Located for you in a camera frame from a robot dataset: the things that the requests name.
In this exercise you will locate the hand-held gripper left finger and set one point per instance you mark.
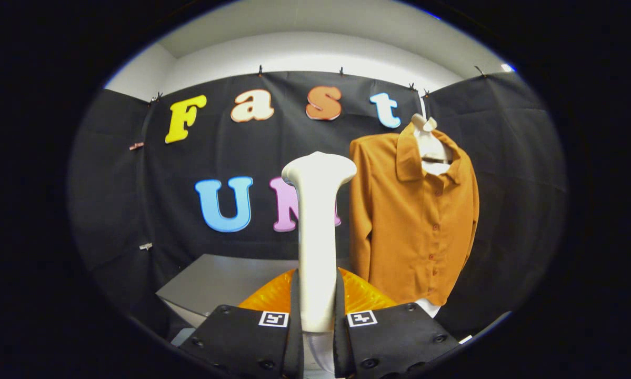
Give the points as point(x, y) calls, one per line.
point(241, 342)

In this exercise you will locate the white garment steamer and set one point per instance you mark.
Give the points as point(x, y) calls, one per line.
point(317, 237)

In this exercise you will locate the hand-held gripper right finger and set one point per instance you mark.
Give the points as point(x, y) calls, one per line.
point(394, 342)

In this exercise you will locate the row of black clips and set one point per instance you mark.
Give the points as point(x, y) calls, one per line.
point(260, 70)

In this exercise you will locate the black backdrop cloth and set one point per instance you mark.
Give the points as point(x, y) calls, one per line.
point(241, 152)

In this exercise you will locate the white mannequin torso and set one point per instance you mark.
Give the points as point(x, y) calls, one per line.
point(433, 145)

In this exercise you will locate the grey drawer cabinet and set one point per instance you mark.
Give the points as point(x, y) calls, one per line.
point(220, 279)

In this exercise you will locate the dark clothes hanger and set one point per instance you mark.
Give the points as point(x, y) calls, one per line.
point(433, 158)

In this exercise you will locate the orange button shirt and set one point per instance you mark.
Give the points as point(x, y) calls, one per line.
point(410, 226)

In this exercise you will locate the small ceiling light panel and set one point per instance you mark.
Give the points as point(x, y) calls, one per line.
point(507, 67)

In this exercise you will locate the small reddish clip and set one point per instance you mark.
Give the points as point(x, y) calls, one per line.
point(136, 146)

